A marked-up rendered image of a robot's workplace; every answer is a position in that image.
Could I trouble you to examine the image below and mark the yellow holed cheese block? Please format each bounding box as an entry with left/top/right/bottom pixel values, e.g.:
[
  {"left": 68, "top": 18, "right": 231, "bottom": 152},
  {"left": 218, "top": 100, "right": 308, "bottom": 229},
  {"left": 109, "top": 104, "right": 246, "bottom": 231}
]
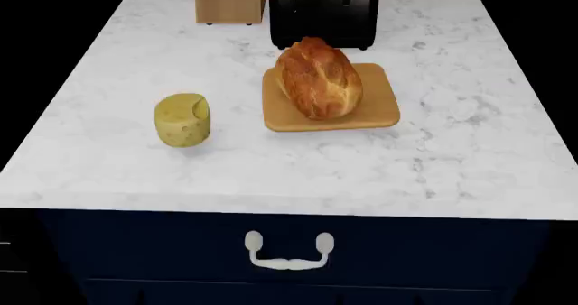
[{"left": 153, "top": 92, "right": 212, "bottom": 149}]

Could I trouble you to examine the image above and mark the black toaster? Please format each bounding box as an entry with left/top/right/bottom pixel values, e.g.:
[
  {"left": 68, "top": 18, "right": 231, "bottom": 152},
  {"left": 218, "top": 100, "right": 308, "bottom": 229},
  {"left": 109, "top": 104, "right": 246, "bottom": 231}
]
[{"left": 267, "top": 0, "right": 381, "bottom": 51}]

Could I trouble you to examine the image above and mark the white drawer handle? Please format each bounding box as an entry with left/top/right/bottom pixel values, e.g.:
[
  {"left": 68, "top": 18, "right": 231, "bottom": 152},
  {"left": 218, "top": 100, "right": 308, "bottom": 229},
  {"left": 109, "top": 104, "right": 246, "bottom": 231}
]
[{"left": 244, "top": 229, "right": 336, "bottom": 272}]

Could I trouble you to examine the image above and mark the light wooden cutting board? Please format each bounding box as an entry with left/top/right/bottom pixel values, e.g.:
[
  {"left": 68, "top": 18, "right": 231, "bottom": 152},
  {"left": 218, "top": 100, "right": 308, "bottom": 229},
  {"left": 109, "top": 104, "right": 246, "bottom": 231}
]
[{"left": 262, "top": 62, "right": 402, "bottom": 133}]

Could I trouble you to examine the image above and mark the dark blue cabinet drawer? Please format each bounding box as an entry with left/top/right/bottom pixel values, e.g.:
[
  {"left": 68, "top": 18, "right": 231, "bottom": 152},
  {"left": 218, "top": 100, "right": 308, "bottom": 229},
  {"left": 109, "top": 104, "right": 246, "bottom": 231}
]
[{"left": 36, "top": 208, "right": 551, "bottom": 305}]

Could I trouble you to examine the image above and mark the wooden knife block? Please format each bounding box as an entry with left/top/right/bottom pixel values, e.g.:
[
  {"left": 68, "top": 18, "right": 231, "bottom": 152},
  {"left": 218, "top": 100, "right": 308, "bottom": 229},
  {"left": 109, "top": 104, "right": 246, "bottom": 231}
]
[{"left": 190, "top": 0, "right": 269, "bottom": 26}]

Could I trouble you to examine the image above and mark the brown crusty bread loaf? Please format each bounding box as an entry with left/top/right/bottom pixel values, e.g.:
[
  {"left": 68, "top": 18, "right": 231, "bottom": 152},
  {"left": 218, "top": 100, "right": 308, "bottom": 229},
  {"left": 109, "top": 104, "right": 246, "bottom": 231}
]
[{"left": 275, "top": 36, "right": 364, "bottom": 121}]

